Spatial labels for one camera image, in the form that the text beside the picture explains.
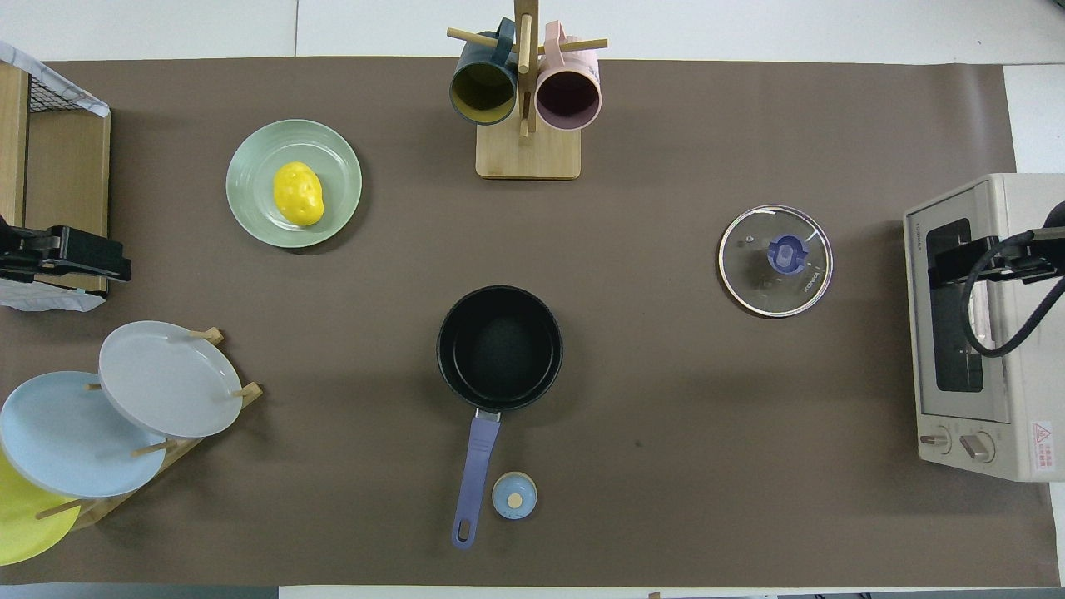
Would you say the dark blue mug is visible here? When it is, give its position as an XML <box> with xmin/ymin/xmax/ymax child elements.
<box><xmin>449</xmin><ymin>18</ymin><xmax>519</xmax><ymax>126</ymax></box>

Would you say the yellow plate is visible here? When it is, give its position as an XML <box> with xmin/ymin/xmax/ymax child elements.
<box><xmin>0</xmin><ymin>449</ymin><xmax>82</xmax><ymax>567</ymax></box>

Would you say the yellow potato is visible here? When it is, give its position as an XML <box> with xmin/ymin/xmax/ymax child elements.
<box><xmin>273</xmin><ymin>161</ymin><xmax>324</xmax><ymax>227</ymax></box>

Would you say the toaster oven door handle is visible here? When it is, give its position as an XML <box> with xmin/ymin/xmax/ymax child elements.
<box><xmin>968</xmin><ymin>285</ymin><xmax>997</xmax><ymax>353</ymax></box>

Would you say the light blue plate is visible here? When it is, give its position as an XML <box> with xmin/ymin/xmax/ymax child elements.
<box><xmin>0</xmin><ymin>370</ymin><xmax>167</xmax><ymax>499</ymax></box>

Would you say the wooden plate rack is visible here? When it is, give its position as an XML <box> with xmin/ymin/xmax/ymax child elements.
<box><xmin>33</xmin><ymin>327</ymin><xmax>264</xmax><ymax>531</ymax></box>

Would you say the beige toaster oven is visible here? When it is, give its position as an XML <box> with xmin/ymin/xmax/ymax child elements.
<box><xmin>903</xmin><ymin>172</ymin><xmax>1065</xmax><ymax>483</ymax></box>

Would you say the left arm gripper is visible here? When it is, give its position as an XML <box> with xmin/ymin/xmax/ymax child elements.
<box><xmin>0</xmin><ymin>218</ymin><xmax>132</xmax><ymax>292</ymax></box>

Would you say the wooden two-tier shelf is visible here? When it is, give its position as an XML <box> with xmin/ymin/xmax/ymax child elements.
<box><xmin>0</xmin><ymin>62</ymin><xmax>111</xmax><ymax>294</ymax></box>

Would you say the grey plate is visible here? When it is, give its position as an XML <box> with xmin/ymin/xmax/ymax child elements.
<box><xmin>98</xmin><ymin>320</ymin><xmax>244</xmax><ymax>439</ymax></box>

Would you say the black wire basket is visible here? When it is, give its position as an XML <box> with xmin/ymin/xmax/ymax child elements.
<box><xmin>27</xmin><ymin>71</ymin><xmax>94</xmax><ymax>114</ymax></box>

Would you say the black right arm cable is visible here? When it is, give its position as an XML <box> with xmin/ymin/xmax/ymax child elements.
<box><xmin>961</xmin><ymin>233</ymin><xmax>1065</xmax><ymax>359</ymax></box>

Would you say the black saucepan purple handle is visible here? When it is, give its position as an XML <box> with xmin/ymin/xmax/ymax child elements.
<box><xmin>436</xmin><ymin>285</ymin><xmax>565</xmax><ymax>550</ymax></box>

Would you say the glass lid purple knob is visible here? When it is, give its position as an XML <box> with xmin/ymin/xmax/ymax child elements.
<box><xmin>717</xmin><ymin>205</ymin><xmax>834</xmax><ymax>319</ymax></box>

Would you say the brown paper table mat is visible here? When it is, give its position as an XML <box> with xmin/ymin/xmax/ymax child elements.
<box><xmin>0</xmin><ymin>57</ymin><xmax>1059</xmax><ymax>587</ymax></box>

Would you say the wooden mug tree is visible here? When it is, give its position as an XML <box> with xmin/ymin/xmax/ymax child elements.
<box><xmin>447</xmin><ymin>0</ymin><xmax>608</xmax><ymax>181</ymax></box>

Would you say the mint green plate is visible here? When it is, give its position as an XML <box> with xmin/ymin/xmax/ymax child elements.
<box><xmin>225</xmin><ymin>119</ymin><xmax>364</xmax><ymax>249</ymax></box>

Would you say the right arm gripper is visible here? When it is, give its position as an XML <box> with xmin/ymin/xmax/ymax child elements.
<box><xmin>928</xmin><ymin>229</ymin><xmax>1065</xmax><ymax>288</ymax></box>

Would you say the pink ribbed mug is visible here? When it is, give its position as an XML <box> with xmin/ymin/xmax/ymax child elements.
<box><xmin>535</xmin><ymin>21</ymin><xmax>602</xmax><ymax>131</ymax></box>

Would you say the wooden box with mesh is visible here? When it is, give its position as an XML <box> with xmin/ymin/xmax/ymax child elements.
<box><xmin>0</xmin><ymin>40</ymin><xmax>111</xmax><ymax>314</ymax></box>

